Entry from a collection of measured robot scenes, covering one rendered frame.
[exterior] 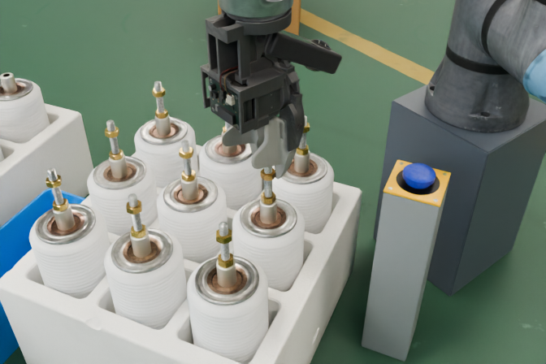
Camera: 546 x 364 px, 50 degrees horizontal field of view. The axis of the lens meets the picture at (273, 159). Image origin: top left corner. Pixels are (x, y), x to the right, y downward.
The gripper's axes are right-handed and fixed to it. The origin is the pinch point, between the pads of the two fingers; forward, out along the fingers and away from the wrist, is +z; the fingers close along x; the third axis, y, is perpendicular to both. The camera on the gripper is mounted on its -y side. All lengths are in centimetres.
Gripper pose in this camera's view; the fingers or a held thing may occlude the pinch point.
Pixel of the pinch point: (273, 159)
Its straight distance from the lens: 72.8
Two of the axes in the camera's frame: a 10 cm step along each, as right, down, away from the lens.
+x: 6.4, 4.6, -6.2
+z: 0.0, 8.0, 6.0
